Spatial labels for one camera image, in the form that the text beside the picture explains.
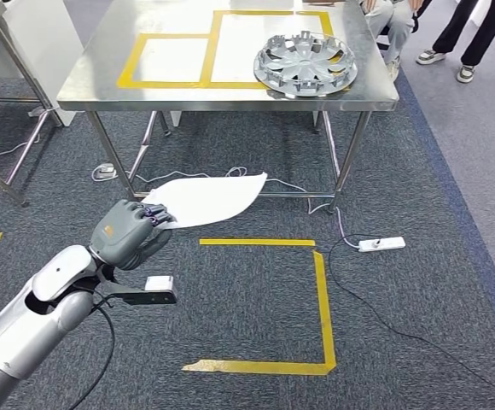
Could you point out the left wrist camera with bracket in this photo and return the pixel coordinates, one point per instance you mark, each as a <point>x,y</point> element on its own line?
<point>160,283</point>

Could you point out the person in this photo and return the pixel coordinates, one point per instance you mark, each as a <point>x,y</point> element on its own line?
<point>394,28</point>
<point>477,34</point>

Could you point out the yellow workbench tape outline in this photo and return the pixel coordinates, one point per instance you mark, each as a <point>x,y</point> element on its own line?
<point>210,56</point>

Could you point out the white curved plastic part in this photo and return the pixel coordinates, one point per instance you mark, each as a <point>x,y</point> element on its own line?
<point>209,198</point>

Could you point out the open yellow floor tape outline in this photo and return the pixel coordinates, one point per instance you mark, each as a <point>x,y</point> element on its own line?
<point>322,311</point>

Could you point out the long white power strip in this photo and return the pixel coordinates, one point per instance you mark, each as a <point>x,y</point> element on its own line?
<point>388,244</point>

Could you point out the steel workbench table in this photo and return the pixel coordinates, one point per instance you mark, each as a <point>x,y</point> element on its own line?
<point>102,85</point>

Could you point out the grey wheel cover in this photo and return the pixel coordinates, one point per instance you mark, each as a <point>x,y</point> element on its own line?
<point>305,56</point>

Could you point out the black chair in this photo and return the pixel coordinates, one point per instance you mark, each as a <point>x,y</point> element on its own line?
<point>415,24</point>

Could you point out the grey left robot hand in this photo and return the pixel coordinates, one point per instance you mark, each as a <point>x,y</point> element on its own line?
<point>124,237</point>

